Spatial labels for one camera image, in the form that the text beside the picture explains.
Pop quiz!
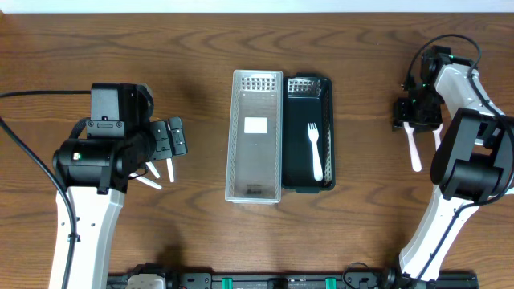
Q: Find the white plastic spoon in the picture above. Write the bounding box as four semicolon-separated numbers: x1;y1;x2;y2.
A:
129;173;162;190
432;124;443;150
166;158;175;183
145;161;161;179

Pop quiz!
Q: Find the white plastic fork long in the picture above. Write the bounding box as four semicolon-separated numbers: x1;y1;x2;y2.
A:
403;122;422;173

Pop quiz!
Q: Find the clear plastic mesh basket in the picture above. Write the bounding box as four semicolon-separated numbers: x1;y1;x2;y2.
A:
225;70;283;204

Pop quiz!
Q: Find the white plastic fork short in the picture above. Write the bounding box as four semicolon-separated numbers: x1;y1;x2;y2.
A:
308;123;323;181

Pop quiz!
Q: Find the black plastic mesh basket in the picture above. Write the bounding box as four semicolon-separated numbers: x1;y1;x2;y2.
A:
282;73;336;193

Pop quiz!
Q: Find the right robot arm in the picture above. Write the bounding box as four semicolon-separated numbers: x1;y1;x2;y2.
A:
382;46;513;288

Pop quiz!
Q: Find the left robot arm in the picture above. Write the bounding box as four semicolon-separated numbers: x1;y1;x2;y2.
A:
49;83;187;288

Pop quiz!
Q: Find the black mounting rail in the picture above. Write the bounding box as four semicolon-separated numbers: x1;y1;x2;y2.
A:
106;263;479;289

